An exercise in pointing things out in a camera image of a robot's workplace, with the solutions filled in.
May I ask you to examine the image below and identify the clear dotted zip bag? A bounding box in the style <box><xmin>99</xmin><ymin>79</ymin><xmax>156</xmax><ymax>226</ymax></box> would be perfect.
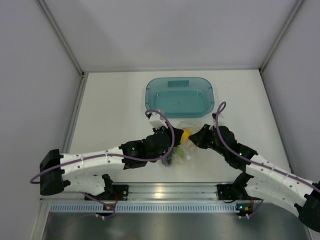
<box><xmin>171</xmin><ymin>120</ymin><xmax>203</xmax><ymax>166</ymax></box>

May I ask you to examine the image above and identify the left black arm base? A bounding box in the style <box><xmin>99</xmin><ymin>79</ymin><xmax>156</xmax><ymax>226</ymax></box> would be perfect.
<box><xmin>101</xmin><ymin>184</ymin><xmax>129</xmax><ymax>201</ymax></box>

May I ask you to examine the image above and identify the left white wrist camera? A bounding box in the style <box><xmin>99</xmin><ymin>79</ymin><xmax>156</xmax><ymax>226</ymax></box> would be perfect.
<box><xmin>145</xmin><ymin>109</ymin><xmax>167</xmax><ymax>130</ymax></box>

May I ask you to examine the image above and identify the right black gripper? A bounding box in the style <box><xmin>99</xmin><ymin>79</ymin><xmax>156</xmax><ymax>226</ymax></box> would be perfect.
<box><xmin>189</xmin><ymin>123</ymin><xmax>228</xmax><ymax>157</ymax></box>

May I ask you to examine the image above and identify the yellow fake food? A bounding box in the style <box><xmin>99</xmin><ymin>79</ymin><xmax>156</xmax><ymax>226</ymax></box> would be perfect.
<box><xmin>180</xmin><ymin>128</ymin><xmax>193</xmax><ymax>144</ymax></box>

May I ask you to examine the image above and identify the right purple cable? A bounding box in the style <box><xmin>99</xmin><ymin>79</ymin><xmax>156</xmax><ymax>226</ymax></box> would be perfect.
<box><xmin>215</xmin><ymin>101</ymin><xmax>320</xmax><ymax>191</ymax></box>

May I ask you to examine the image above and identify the purple cable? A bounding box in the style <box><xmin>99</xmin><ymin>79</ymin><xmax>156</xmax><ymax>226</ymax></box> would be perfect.
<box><xmin>29</xmin><ymin>109</ymin><xmax>175</xmax><ymax>185</ymax></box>
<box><xmin>215</xmin><ymin>101</ymin><xmax>320</xmax><ymax>191</ymax></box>

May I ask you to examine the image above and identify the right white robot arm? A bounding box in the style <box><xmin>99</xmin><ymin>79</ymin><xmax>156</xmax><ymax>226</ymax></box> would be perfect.
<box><xmin>189</xmin><ymin>124</ymin><xmax>320</xmax><ymax>232</ymax></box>

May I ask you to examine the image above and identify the teal plastic bin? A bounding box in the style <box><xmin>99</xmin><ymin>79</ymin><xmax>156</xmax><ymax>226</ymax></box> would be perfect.
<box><xmin>144</xmin><ymin>77</ymin><xmax>215</xmax><ymax>118</ymax></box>

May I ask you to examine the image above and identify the aluminium mounting rail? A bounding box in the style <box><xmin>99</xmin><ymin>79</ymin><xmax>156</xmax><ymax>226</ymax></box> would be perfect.
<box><xmin>39</xmin><ymin>182</ymin><xmax>281</xmax><ymax>201</ymax></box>

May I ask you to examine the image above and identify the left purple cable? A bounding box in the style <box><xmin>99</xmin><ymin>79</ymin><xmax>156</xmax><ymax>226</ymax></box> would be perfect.
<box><xmin>29</xmin><ymin>109</ymin><xmax>175</xmax><ymax>185</ymax></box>

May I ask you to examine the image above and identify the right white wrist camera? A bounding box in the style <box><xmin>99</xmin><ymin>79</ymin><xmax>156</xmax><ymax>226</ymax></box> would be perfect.
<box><xmin>211</xmin><ymin>112</ymin><xmax>224</xmax><ymax>126</ymax></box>

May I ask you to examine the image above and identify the slotted cable duct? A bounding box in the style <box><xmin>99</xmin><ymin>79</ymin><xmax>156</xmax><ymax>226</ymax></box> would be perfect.
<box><xmin>50</xmin><ymin>202</ymin><xmax>251</xmax><ymax>214</ymax></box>

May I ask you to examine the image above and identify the dark blue fake food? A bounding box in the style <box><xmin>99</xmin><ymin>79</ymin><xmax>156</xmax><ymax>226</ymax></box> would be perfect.
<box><xmin>161</xmin><ymin>152</ymin><xmax>174</xmax><ymax>167</ymax></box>

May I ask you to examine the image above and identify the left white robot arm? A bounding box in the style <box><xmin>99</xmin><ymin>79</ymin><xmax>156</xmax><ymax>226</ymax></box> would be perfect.
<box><xmin>39</xmin><ymin>126</ymin><xmax>184</xmax><ymax>200</ymax></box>

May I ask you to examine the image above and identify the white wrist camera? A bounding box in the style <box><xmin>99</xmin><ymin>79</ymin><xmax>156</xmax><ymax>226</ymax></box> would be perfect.
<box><xmin>211</xmin><ymin>112</ymin><xmax>224</xmax><ymax>126</ymax></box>
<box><xmin>145</xmin><ymin>109</ymin><xmax>167</xmax><ymax>130</ymax></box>

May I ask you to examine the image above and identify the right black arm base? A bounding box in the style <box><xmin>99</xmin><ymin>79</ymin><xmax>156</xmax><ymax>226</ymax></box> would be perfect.
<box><xmin>216</xmin><ymin>184</ymin><xmax>241</xmax><ymax>201</ymax></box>

